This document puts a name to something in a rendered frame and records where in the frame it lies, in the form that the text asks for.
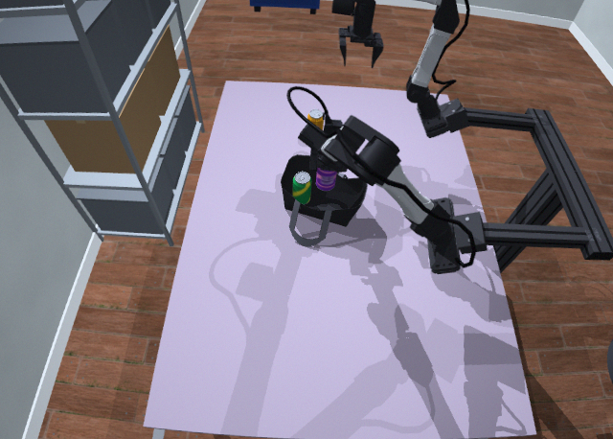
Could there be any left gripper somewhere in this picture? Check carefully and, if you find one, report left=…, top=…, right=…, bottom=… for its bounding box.
left=309, top=149, right=347, bottom=173

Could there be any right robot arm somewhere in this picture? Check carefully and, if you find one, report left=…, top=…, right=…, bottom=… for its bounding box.
left=332, top=0, right=460, bottom=133

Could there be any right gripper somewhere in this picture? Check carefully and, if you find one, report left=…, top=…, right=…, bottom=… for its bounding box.
left=339, top=16, right=384, bottom=68

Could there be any purple drink can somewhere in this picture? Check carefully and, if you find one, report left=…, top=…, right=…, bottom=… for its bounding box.
left=316, top=168, right=337, bottom=191

